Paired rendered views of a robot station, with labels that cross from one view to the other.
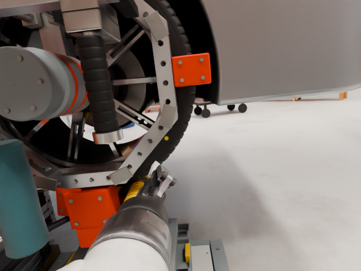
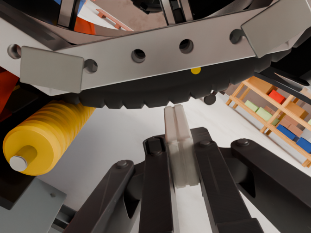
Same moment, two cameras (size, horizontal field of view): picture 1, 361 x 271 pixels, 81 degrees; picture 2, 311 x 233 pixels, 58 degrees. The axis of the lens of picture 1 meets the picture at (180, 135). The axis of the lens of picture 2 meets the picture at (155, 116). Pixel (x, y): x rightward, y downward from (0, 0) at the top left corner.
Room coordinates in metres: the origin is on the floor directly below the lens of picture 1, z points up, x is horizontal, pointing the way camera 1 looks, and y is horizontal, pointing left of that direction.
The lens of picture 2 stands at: (0.27, 0.12, 0.69)
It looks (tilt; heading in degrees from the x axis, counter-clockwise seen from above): 16 degrees down; 348
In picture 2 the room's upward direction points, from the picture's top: 35 degrees clockwise
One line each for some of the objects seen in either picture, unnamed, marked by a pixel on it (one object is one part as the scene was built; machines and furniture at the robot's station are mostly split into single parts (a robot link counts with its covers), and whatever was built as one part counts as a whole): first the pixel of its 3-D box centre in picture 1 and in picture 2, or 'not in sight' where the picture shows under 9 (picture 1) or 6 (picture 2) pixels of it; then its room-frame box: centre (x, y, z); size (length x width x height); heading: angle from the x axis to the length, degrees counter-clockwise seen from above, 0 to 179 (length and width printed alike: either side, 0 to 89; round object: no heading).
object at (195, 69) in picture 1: (190, 71); not in sight; (0.55, -0.04, 0.85); 0.09 x 0.08 x 0.07; 88
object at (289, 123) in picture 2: not in sight; (283, 120); (9.36, -5.68, 0.41); 1.48 x 1.13 x 0.83; 88
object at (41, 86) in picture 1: (50, 85); not in sight; (0.49, 0.27, 0.85); 0.21 x 0.14 x 0.14; 178
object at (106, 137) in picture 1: (99, 88); not in sight; (0.32, 0.11, 0.83); 0.04 x 0.04 x 0.16
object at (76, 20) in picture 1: (93, 19); not in sight; (0.35, 0.11, 0.93); 0.09 x 0.05 x 0.05; 178
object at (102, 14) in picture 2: (160, 108); (119, 25); (7.94, 0.63, 0.06); 1.29 x 0.89 x 0.12; 88
